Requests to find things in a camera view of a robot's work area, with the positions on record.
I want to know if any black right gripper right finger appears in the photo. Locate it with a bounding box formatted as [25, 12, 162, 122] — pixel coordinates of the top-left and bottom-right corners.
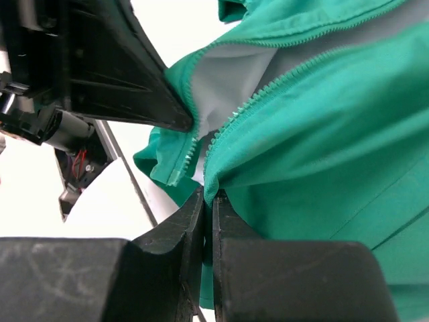
[212, 192, 398, 321]

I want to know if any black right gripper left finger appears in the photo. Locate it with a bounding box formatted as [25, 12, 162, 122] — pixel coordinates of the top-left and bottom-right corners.
[1, 189, 204, 321]

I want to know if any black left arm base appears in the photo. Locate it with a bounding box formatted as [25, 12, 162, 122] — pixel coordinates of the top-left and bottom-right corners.
[54, 120, 119, 221]

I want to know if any green jacket white lining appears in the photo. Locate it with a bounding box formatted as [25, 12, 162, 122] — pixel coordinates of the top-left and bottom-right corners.
[133, 1, 428, 321]

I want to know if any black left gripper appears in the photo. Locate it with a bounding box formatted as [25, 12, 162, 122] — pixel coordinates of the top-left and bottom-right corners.
[1, 1, 194, 158]

